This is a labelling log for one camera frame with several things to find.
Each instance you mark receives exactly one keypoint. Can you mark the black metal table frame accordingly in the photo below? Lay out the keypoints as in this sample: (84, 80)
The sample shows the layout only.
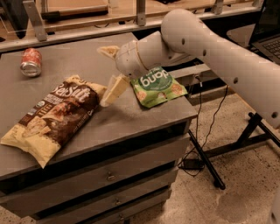
(255, 132)

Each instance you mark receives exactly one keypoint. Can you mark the green dang snack bag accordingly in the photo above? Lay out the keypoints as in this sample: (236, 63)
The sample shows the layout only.
(157, 87)

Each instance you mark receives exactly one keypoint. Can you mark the black laptop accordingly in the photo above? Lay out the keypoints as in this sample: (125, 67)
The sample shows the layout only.
(266, 34)

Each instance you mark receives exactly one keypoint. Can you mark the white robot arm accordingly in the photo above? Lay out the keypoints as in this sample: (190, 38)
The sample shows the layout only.
(183, 35)

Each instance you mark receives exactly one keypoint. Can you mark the grey drawer cabinet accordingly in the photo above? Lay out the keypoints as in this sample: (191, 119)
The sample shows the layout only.
(101, 177)

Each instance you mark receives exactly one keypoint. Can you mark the metal shelf rail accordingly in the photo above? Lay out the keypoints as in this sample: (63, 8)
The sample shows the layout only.
(128, 16)

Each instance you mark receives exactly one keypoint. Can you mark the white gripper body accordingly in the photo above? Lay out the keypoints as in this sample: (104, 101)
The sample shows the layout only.
(127, 60)

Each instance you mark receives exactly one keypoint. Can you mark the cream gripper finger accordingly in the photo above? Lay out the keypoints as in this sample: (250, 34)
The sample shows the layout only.
(117, 86)
(109, 51)

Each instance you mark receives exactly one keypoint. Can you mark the black power adapter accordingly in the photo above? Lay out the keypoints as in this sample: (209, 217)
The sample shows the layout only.
(193, 164)

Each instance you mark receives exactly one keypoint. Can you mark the brown sea salt chip bag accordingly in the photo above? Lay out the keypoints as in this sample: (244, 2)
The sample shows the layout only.
(54, 120)

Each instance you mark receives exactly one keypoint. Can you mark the red coke can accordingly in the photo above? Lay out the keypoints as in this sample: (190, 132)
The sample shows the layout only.
(31, 62)

